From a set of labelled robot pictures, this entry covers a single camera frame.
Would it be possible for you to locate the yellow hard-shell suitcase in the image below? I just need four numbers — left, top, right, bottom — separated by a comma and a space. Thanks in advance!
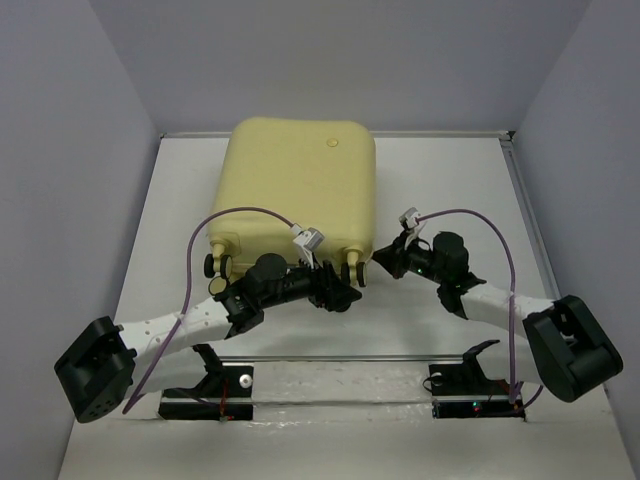
204, 117, 376, 293

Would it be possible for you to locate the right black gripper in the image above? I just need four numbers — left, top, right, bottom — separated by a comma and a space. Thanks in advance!
368, 230, 446, 285

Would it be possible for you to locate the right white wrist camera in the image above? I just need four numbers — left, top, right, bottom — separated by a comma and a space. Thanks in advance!
399, 207, 424, 249

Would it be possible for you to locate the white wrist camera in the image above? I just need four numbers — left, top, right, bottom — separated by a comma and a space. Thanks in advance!
399, 207, 424, 249
290, 223, 325, 269

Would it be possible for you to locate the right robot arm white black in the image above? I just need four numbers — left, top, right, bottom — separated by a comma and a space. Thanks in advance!
372, 232, 624, 403

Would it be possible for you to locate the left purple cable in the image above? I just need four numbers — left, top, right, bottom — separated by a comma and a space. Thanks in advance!
122, 205, 304, 415

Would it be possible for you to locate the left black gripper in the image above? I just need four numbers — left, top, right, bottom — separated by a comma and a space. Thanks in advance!
259, 250, 360, 311

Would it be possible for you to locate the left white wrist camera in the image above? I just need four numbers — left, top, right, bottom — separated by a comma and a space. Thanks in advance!
290, 223, 325, 269

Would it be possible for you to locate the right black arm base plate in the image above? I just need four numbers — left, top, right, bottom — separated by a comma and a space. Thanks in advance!
422, 340, 526, 420

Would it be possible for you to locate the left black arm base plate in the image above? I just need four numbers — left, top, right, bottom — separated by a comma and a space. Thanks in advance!
158, 344, 254, 422

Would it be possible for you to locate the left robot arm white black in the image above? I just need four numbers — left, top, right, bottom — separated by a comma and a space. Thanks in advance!
54, 253, 362, 423

